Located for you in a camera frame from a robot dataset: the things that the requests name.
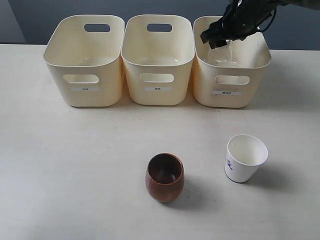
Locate clear plastic bottle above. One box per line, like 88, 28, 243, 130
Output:
206, 40, 237, 67

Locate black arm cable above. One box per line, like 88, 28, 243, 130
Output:
256, 7, 278, 33

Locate cream left plastic bin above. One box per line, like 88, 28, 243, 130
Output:
43, 14, 125, 108

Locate cream right plastic bin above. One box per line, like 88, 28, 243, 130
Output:
193, 16, 272, 108

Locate cream plastic bin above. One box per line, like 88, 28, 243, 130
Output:
193, 16, 272, 108
43, 14, 125, 108
121, 14, 195, 106

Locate cream middle plastic bin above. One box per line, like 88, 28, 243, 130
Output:
121, 14, 195, 106

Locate brown wooden cup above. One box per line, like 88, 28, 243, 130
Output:
145, 153, 185, 203

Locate white paper cup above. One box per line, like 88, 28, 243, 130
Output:
224, 134, 269, 183

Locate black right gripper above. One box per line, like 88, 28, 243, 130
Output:
200, 0, 275, 49

